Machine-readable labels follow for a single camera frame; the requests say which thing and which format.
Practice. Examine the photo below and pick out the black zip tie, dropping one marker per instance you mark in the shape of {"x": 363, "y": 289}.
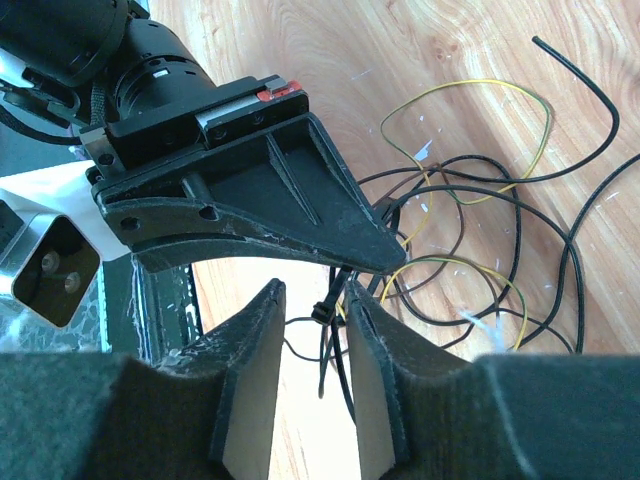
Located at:
{"x": 327, "y": 313}

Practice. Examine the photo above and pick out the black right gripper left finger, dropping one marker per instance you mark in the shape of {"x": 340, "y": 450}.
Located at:
{"x": 205, "y": 412}

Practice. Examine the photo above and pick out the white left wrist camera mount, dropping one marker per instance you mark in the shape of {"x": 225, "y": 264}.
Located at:
{"x": 53, "y": 240}

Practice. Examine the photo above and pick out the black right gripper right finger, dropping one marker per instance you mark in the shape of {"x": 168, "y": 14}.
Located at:
{"x": 424, "y": 413}

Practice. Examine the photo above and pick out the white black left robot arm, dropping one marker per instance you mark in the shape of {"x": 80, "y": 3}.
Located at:
{"x": 90, "y": 63}

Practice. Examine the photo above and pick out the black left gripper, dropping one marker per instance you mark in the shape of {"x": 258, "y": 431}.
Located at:
{"x": 283, "y": 192}

